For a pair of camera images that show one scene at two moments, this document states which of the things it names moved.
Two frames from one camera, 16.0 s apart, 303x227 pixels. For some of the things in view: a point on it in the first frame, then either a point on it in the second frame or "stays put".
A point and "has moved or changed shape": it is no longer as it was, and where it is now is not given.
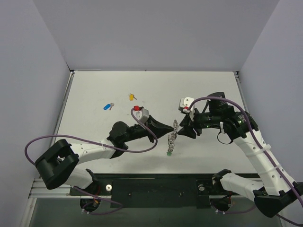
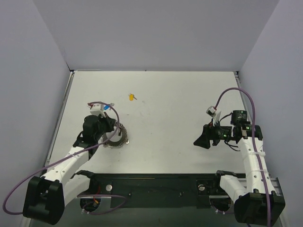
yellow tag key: [131, 97] stays put
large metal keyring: [173, 136] has moved or changed shape
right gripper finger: [186, 122] → [207, 133]
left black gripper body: [149, 125] → [108, 124]
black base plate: [155, 190] stays put
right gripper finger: [187, 131] → [203, 141]
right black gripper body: [192, 124] → [210, 134]
